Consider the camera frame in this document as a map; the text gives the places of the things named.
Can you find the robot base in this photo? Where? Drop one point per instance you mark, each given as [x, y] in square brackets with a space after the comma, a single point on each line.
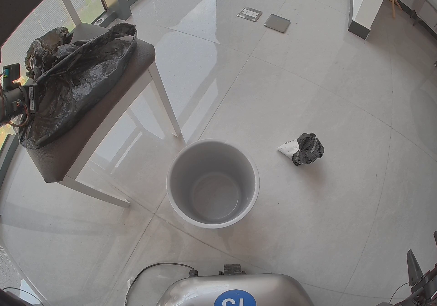
[205, 291]

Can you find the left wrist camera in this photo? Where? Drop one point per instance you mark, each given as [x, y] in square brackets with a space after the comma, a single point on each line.
[13, 70]

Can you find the black plastic bag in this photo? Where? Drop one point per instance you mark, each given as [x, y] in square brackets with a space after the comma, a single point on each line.
[85, 75]

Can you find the white printed wrapper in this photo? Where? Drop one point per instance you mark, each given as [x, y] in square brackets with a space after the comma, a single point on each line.
[286, 148]

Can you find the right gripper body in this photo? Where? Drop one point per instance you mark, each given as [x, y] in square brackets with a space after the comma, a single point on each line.
[426, 284]

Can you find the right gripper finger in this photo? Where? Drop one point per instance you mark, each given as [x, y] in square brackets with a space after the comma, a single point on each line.
[435, 239]
[414, 270]

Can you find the black plastic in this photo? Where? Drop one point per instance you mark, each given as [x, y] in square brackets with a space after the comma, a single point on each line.
[309, 150]

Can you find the dark grey white-legged chair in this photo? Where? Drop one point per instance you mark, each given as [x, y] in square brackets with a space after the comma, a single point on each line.
[136, 58]

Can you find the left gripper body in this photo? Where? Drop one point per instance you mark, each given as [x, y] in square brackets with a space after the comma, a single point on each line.
[20, 98]

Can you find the white trash bin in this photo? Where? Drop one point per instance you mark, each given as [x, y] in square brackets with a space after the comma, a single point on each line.
[211, 161]

